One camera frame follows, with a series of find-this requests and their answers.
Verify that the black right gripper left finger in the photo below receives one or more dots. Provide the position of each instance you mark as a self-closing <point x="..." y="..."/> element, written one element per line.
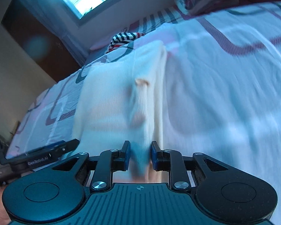
<point x="110" y="161"/>

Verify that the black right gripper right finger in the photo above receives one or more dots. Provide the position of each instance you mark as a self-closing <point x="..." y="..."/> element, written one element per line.
<point x="171" y="161"/>

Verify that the cream knitted sweater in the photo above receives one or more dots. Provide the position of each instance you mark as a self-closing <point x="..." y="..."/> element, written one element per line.
<point x="122" y="101"/>

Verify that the pastel patterned bed quilt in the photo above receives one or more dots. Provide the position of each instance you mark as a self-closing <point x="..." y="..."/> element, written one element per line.
<point x="221" y="92"/>

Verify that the striped red black garment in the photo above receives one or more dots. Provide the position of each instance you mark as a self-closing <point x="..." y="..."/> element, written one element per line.
<point x="122" y="39"/>

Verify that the dark wooden door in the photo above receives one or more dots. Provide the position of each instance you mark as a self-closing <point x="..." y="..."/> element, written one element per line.
<point x="38" y="42"/>

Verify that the left grey curtain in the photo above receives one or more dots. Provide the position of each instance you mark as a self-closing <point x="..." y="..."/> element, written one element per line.
<point x="45" y="12"/>

